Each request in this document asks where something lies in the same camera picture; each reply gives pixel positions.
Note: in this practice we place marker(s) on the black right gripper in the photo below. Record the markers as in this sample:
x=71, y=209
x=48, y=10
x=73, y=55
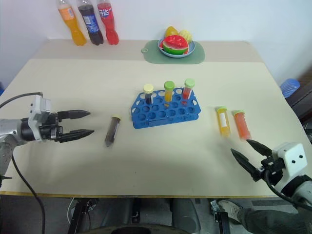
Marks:
x=269, y=168

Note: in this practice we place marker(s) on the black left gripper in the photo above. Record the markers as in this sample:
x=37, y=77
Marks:
x=50, y=128

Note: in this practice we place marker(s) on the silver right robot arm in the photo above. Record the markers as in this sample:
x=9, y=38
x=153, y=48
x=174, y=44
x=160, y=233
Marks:
x=298, y=189

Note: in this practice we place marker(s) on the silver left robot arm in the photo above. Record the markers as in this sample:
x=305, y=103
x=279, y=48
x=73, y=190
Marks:
x=6, y=136

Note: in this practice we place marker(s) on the red liquid tube green cap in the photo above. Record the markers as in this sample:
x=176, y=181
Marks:
x=188, y=91
x=241, y=125

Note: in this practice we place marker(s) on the dark liquid tube yellow cap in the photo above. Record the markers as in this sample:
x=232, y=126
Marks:
x=148, y=93
x=112, y=131

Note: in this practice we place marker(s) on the orange liquid tube yellow cap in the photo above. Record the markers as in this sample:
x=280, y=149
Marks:
x=223, y=122

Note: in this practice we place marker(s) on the blue test tube rack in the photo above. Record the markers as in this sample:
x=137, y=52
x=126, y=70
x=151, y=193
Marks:
x=165, y=109

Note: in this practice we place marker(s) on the orange liquid tube green cap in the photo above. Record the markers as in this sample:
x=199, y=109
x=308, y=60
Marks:
x=168, y=92

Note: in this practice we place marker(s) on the white sneaker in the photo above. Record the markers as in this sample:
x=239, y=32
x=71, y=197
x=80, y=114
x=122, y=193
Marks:
x=229, y=208

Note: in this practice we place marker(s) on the grey trouser leg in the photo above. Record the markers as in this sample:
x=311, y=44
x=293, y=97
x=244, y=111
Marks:
x=273, y=220

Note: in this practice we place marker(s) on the dark cabinet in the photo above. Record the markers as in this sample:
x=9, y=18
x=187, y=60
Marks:
x=303, y=102

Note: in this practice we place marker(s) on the orange soda bottle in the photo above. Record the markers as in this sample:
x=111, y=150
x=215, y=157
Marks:
x=73, y=24

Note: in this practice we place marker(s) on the dark cola bottle blue label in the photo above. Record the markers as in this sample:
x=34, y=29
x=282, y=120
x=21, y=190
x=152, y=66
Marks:
x=91, y=23

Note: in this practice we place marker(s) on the green cutting mat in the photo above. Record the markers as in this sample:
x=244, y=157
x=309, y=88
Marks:
x=151, y=52

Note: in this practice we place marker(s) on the red soda bottle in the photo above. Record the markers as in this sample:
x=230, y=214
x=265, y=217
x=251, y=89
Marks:
x=108, y=22

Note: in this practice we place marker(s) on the blue plate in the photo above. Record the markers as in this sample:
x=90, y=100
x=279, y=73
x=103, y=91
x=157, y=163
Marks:
x=170, y=54

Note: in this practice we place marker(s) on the toy watermelon slice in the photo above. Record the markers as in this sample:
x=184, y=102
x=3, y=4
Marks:
x=175, y=45

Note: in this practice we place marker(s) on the yellow toy pepper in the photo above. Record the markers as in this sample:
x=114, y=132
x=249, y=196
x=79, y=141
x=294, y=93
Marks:
x=170, y=31

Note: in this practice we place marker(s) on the yellow toy pineapple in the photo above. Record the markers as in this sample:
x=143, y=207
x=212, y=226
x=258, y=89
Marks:
x=187, y=35

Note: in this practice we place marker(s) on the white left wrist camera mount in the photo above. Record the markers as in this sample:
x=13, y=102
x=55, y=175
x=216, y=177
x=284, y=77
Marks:
x=39, y=109

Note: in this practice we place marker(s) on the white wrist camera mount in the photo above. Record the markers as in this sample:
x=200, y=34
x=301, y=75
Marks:
x=291, y=156
x=39, y=109

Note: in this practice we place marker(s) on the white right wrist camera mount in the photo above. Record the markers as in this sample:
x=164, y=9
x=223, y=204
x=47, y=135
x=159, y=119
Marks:
x=291, y=156

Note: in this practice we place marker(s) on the black metal table frame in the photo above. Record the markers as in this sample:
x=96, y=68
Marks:
x=78, y=217

